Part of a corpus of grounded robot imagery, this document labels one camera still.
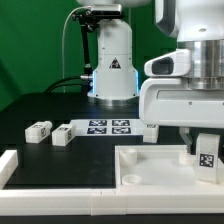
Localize white cable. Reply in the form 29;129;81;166
61;5;92;94

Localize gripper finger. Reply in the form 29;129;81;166
179;127;193;154

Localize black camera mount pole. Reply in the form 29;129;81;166
80;21;92;75

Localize white U-shaped obstacle frame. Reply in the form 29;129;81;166
0;150;224;216

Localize white square table top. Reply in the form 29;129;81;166
115;145;224;187

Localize black camera on mount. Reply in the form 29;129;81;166
72;4;124;23

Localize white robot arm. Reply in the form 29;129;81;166
77;0;224;133

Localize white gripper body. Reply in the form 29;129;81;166
139;49;224;128

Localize black cables at base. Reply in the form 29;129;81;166
43;76;88;94

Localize white sheet with AprilTags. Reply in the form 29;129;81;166
71;119;144;136

